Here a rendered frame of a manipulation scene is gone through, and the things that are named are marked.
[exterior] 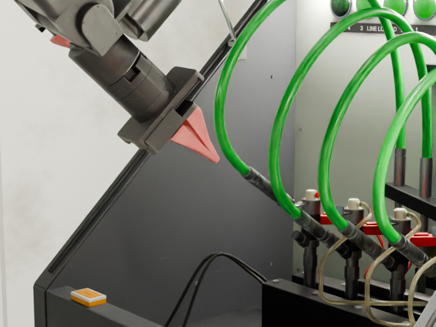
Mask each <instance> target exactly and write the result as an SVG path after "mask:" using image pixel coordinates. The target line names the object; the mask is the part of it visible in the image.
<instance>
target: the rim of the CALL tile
mask: <svg viewBox="0 0 436 327"><path fill-rule="evenodd" d="M85 289H89V288H85ZM80 290H82V289H80ZM80 290H77V291H80ZM89 290H91V291H93V292H96V291H94V290H92V289H89ZM96 293H98V292H96ZM98 294H100V295H102V296H99V297H95V298H88V297H85V296H83V295H80V294H78V293H76V292H75V291H72V292H71V295H73V296H75V297H77V298H80V299H82V300H85V301H86V302H95V301H98V300H102V299H106V295H103V294H101V293H98Z"/></svg>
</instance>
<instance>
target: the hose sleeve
mask: <svg viewBox="0 0 436 327"><path fill-rule="evenodd" d="M248 166H249V165H248ZM241 176H242V177H243V178H244V179H245V180H246V181H248V182H249V183H250V184H252V185H253V186H255V187H256V188H258V189H259V190H260V191H261V192H263V193H264V194H265V195H266V196H268V197H269V198H270V199H272V200H273V201H275V202H278V200H277V198H276V197H275V195H274V191H273V189H272V186H271V182H270V181H268V180H267V179H266V178H265V177H264V176H262V175H261V174H260V173H259V172H257V171H256V170H255V169H253V168H252V167H251V166H249V171H248V173H247V174H246V175H242V174H241Z"/></svg>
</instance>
